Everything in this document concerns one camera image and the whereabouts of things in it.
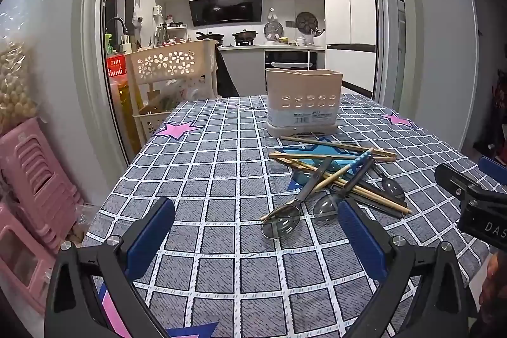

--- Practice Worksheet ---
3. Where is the white refrigerator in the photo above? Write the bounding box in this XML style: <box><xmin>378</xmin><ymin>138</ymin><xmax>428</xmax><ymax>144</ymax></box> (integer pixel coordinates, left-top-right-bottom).
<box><xmin>323</xmin><ymin>0</ymin><xmax>377</xmax><ymax>97</ymax></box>

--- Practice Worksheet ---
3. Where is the round dark hanging tray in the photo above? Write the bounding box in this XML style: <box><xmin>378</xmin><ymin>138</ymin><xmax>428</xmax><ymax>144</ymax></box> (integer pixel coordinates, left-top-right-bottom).
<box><xmin>295</xmin><ymin>11</ymin><xmax>315</xmax><ymax>34</ymax></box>

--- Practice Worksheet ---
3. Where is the beige plastic utensil holder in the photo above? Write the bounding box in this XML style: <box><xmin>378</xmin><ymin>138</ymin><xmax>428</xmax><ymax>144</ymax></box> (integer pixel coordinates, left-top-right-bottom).
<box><xmin>265</xmin><ymin>67</ymin><xmax>343</xmax><ymax>137</ymax></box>

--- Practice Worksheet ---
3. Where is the grey checked star tablecloth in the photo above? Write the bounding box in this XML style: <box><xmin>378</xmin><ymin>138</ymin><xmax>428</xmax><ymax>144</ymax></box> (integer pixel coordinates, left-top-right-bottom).
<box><xmin>81</xmin><ymin>94</ymin><xmax>494</xmax><ymax>338</ymax></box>

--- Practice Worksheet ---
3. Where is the pink plastic stool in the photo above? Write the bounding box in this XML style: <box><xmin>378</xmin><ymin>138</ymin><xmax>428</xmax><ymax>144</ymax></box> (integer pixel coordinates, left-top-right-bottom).
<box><xmin>0</xmin><ymin>203</ymin><xmax>58</xmax><ymax>319</ymax></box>
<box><xmin>0</xmin><ymin>116</ymin><xmax>86</xmax><ymax>255</ymax></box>

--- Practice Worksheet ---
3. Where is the dark lidded pot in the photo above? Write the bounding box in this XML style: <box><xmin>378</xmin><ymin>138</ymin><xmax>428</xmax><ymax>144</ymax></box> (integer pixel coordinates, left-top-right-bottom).
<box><xmin>232</xmin><ymin>29</ymin><xmax>258</xmax><ymax>46</ymax></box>

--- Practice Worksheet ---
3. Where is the white sliding door frame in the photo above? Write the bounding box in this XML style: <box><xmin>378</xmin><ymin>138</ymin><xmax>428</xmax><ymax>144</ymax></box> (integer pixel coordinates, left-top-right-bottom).
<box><xmin>71</xmin><ymin>0</ymin><xmax>408</xmax><ymax>164</ymax></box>

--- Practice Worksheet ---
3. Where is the black range hood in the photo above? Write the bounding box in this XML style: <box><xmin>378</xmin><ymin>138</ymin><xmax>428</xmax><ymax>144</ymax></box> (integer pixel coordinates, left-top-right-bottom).
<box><xmin>186</xmin><ymin>0</ymin><xmax>265</xmax><ymax>28</ymax></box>

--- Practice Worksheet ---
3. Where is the round hanging steamer rack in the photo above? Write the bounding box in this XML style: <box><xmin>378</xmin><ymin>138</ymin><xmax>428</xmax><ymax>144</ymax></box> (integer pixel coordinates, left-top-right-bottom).
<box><xmin>263</xmin><ymin>21</ymin><xmax>285</xmax><ymax>43</ymax></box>

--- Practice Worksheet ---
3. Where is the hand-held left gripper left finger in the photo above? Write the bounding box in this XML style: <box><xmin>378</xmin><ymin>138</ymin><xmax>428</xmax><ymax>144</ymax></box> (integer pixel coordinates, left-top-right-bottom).
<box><xmin>44</xmin><ymin>197</ymin><xmax>177</xmax><ymax>338</ymax></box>

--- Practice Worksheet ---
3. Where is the clear bag of soybeans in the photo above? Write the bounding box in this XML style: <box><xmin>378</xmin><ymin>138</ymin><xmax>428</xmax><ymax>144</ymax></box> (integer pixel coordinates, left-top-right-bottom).
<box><xmin>0</xmin><ymin>5</ymin><xmax>40</xmax><ymax>133</ymax></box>

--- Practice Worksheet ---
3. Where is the black kitchen faucet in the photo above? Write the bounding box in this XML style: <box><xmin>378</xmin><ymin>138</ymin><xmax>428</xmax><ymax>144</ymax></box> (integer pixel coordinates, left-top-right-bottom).
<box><xmin>106</xmin><ymin>17</ymin><xmax>129</xmax><ymax>35</ymax></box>

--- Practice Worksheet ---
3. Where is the red plastic basket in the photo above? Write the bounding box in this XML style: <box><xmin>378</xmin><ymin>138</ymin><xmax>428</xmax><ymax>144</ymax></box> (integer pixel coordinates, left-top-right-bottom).
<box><xmin>106</xmin><ymin>56</ymin><xmax>127</xmax><ymax>78</ymax></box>

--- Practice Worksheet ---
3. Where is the person's right hand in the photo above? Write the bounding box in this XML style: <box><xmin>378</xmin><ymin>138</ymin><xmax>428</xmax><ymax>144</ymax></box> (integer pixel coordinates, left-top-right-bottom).
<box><xmin>479</xmin><ymin>253</ymin><xmax>507</xmax><ymax>323</ymax></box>

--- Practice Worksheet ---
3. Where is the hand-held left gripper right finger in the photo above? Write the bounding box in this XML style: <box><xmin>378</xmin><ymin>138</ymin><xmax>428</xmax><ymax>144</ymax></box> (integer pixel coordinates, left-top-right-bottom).
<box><xmin>337</xmin><ymin>199</ymin><xmax>480</xmax><ymax>338</ymax></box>

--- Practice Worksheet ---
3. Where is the grey kitchen counter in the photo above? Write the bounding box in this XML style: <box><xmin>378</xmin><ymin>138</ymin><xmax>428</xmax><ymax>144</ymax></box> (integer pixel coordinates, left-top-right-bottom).
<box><xmin>217</xmin><ymin>45</ymin><xmax>325</xmax><ymax>97</ymax></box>

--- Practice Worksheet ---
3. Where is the beige flower-cut storage trolley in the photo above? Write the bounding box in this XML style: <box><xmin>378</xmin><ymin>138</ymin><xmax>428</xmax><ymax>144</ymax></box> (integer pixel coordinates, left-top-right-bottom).
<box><xmin>125</xmin><ymin>39</ymin><xmax>219</xmax><ymax>149</ymax></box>

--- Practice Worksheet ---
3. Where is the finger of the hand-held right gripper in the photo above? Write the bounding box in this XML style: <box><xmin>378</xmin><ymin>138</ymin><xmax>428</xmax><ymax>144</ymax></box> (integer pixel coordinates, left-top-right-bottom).
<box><xmin>478</xmin><ymin>155</ymin><xmax>507</xmax><ymax>175</ymax></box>
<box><xmin>434</xmin><ymin>164</ymin><xmax>507</xmax><ymax>205</ymax></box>

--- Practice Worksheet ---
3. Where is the blue patterned chopstick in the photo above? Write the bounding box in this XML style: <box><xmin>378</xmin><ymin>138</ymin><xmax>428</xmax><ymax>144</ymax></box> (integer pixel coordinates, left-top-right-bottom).
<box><xmin>259</xmin><ymin>147</ymin><xmax>375</xmax><ymax>222</ymax></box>

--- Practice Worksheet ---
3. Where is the white countertop spice shelf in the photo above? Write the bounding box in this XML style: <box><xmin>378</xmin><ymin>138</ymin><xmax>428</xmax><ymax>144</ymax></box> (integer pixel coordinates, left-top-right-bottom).
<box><xmin>156</xmin><ymin>21</ymin><xmax>189</xmax><ymax>46</ymax></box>

